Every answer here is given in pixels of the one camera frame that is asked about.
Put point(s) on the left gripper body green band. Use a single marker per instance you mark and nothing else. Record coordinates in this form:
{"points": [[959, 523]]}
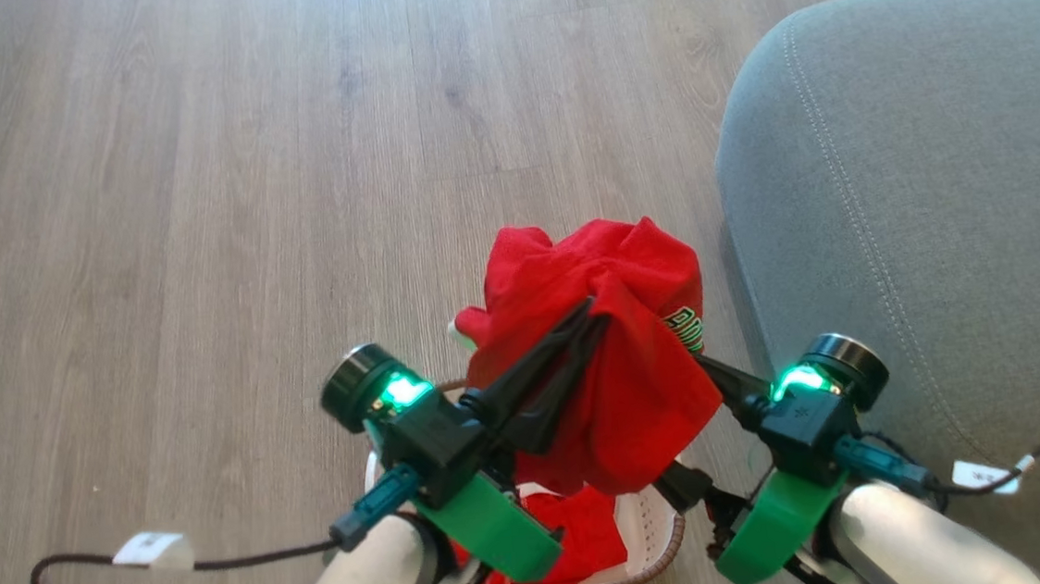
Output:
{"points": [[434, 433]]}

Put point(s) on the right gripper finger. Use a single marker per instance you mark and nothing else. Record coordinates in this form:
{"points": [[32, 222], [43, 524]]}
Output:
{"points": [[740, 395], [687, 486]]}

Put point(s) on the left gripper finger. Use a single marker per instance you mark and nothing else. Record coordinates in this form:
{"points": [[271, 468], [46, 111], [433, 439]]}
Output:
{"points": [[527, 375], [552, 405]]}

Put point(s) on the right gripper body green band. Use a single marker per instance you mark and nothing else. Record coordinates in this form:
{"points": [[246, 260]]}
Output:
{"points": [[804, 423]]}

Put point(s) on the red shirt with green print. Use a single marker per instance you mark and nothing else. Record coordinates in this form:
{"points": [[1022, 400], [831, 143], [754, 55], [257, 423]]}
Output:
{"points": [[628, 367]]}

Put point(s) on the plain red garment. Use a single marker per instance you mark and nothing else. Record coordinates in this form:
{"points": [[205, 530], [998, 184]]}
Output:
{"points": [[585, 533]]}

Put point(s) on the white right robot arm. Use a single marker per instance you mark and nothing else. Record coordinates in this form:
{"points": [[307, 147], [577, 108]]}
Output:
{"points": [[920, 544]]}

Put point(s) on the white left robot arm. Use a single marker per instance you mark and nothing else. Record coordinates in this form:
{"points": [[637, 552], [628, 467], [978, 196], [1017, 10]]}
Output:
{"points": [[367, 583]]}

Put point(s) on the white laundry basket brown rim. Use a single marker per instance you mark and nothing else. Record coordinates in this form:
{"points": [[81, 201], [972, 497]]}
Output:
{"points": [[650, 528]]}

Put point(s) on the grey fabric sofa seat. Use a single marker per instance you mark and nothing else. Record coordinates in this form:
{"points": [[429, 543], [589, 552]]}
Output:
{"points": [[940, 203]]}

